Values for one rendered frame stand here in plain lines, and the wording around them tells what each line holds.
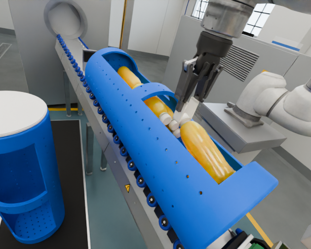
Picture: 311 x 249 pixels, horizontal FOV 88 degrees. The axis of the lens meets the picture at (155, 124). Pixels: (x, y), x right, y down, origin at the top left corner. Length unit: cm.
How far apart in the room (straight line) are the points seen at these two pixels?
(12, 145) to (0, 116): 11
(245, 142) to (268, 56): 139
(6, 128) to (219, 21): 67
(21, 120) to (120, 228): 114
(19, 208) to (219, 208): 87
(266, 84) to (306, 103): 18
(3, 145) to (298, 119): 113
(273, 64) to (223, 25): 171
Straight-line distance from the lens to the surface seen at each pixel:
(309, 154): 330
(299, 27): 318
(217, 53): 40
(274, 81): 98
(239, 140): 88
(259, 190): 40
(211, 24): 39
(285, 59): 204
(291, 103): 94
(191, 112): 50
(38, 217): 147
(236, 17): 39
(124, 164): 69
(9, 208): 102
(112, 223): 157
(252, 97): 99
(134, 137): 50
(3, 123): 72
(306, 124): 95
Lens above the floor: 146
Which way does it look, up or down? 35 degrees down
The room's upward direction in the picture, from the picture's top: 18 degrees clockwise
